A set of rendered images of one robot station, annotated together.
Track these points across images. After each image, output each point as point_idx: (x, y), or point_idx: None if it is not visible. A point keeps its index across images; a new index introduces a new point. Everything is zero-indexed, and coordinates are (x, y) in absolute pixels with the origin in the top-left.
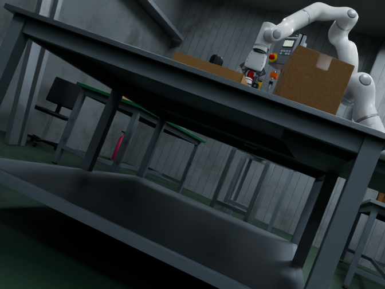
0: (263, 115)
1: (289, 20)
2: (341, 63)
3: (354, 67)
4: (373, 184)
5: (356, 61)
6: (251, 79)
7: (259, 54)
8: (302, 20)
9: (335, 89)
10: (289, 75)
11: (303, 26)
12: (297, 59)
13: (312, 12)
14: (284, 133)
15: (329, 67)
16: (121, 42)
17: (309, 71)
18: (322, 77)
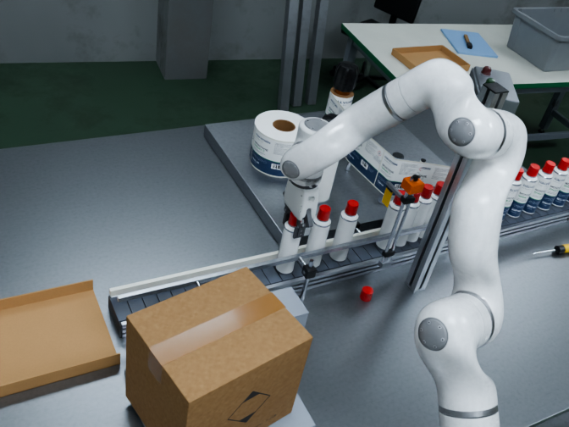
0: None
1: (334, 127)
2: (173, 385)
3: (472, 269)
4: None
5: (471, 257)
6: (294, 229)
7: (295, 188)
8: (374, 119)
9: (174, 423)
10: (128, 361)
11: (391, 126)
12: (129, 341)
13: (400, 98)
14: None
15: (162, 382)
16: None
17: (144, 371)
18: (157, 390)
